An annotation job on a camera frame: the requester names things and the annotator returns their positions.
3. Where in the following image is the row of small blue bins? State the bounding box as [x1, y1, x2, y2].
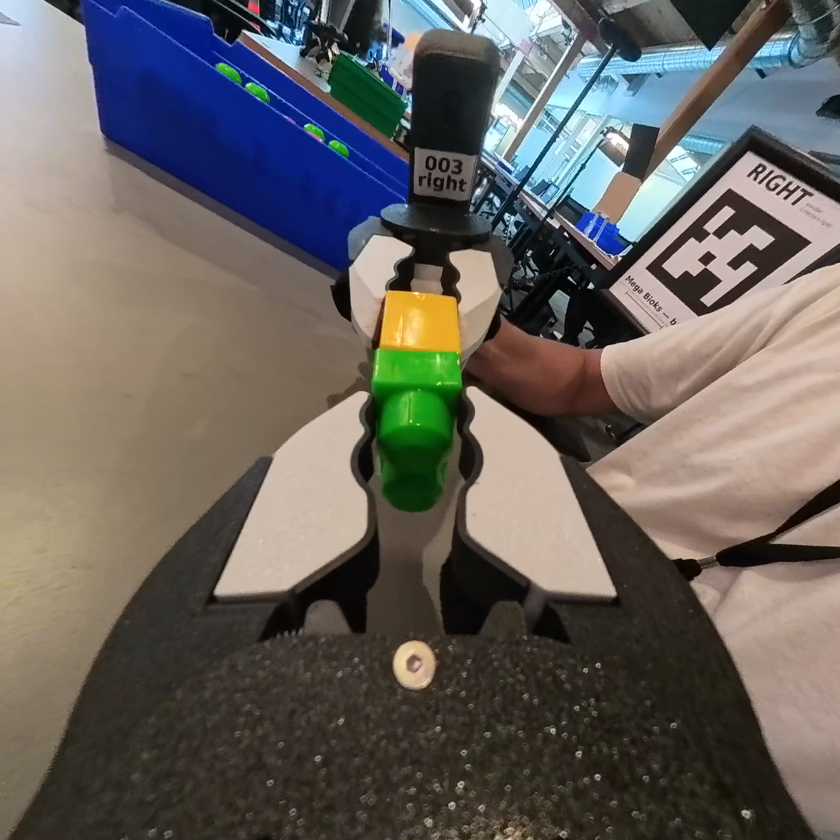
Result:
[577, 211, 634, 253]

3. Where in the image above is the black tripod stand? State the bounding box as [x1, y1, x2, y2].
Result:
[489, 16, 643, 234]

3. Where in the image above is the black lanyard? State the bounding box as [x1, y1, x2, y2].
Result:
[675, 482, 840, 581]

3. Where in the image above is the silver ventilation duct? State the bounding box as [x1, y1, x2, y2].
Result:
[617, 29, 840, 76]

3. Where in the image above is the black framed marker sign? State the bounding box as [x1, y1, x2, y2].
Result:
[607, 125, 840, 336]

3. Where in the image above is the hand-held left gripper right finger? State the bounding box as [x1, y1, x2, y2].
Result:
[451, 386, 619, 624]

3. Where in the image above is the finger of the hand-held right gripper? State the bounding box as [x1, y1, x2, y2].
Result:
[348, 235, 422, 352]
[449, 251, 506, 353]

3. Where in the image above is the blue plastic bin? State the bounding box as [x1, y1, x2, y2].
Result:
[80, 0, 413, 277]

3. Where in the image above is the yellow one-stud block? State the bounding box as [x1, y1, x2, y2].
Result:
[379, 292, 460, 352]

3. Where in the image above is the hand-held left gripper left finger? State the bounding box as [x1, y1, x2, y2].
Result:
[213, 390, 385, 601]

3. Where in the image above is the stack of green crates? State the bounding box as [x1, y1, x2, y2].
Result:
[327, 51, 408, 129]

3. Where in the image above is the green two-stud block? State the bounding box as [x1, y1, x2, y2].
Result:
[369, 350, 464, 513]

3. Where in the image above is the wooden topped desk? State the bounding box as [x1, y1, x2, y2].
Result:
[239, 29, 411, 161]

